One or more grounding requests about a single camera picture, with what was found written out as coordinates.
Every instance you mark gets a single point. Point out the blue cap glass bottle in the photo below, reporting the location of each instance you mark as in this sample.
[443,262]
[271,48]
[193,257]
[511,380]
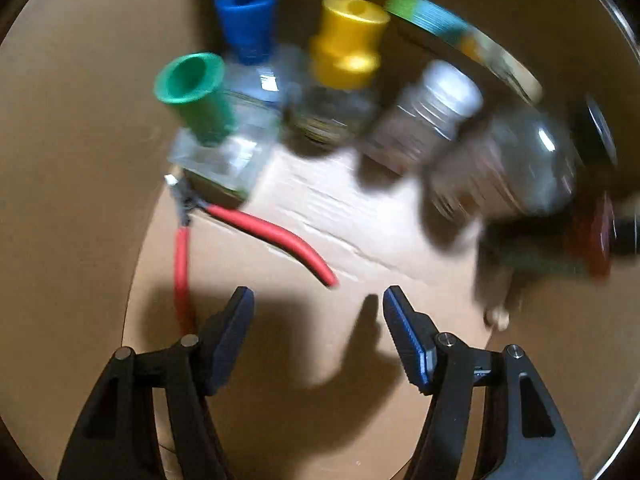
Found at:
[245,25]

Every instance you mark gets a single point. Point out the brown cardboard box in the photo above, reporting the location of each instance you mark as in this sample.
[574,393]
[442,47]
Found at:
[75,160]

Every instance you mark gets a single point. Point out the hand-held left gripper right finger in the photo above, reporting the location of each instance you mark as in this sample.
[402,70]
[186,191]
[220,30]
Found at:
[407,340]

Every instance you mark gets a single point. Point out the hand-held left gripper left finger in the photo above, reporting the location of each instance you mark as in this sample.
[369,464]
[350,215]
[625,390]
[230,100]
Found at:
[230,340]

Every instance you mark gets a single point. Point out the black lid glass jar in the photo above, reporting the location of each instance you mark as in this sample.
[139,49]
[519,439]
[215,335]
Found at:
[505,170]

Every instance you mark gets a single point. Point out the yellow cap glass bottle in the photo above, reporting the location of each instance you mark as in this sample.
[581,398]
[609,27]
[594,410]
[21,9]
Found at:
[345,45]

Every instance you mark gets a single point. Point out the small beige cork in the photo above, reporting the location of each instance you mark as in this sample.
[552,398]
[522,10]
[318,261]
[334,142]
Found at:
[497,319]

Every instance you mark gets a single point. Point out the green cap glass bottle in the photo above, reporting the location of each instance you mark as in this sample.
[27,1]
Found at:
[200,105]

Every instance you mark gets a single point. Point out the white cap clear bottle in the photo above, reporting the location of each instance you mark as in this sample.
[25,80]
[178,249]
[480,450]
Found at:
[430,105]

